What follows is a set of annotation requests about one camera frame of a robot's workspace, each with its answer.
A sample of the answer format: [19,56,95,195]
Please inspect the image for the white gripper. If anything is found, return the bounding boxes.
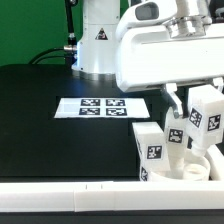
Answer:
[116,0,224,119]

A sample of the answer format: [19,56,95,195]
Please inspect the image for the white round stool seat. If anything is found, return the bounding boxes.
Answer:
[139,149,210,182]

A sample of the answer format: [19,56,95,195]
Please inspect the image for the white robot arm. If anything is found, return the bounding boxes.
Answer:
[72,0,224,94]

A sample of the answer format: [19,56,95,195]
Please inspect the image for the white paper marker sheet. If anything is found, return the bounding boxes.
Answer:
[55,98,150,119]

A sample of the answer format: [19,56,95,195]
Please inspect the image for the white right fence rail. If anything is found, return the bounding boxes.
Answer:
[205,145,224,181]

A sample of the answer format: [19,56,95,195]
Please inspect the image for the white fence rail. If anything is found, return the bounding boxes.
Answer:
[205,145,224,181]
[0,181,224,212]

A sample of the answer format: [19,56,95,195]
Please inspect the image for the white front fence rail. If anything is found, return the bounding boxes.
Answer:
[0,181,224,212]

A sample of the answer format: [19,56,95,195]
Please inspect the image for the black cable pole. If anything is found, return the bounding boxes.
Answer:
[64,0,78,65]

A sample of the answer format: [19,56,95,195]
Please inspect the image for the black floor cables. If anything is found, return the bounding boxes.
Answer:
[28,46,73,65]

